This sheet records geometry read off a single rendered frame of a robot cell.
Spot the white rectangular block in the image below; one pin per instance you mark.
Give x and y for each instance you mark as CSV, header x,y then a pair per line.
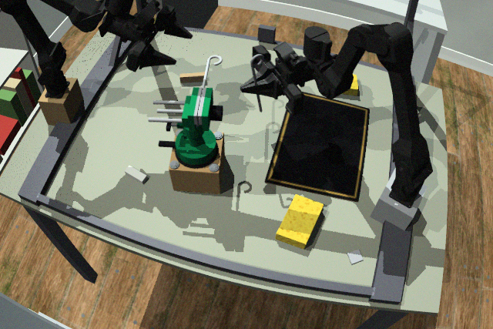
x,y
136,175

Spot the black rectangular mat with tan border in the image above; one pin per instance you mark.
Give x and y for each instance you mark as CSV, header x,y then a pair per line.
x,y
322,149

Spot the brown wooden block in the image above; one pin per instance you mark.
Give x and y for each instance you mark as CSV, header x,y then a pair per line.
x,y
200,180

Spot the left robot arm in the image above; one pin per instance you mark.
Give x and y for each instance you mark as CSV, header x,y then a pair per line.
x,y
393,45

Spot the small tan rectangular block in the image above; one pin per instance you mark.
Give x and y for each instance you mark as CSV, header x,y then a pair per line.
x,y
192,77

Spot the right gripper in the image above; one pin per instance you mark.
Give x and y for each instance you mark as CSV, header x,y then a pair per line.
x,y
142,54

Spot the yellow sponge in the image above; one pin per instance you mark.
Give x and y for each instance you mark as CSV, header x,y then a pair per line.
x,y
299,221
354,88

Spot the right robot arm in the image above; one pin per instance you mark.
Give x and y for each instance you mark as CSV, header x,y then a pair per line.
x,y
83,14

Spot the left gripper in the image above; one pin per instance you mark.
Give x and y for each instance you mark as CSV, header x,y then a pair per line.
x,y
273,81

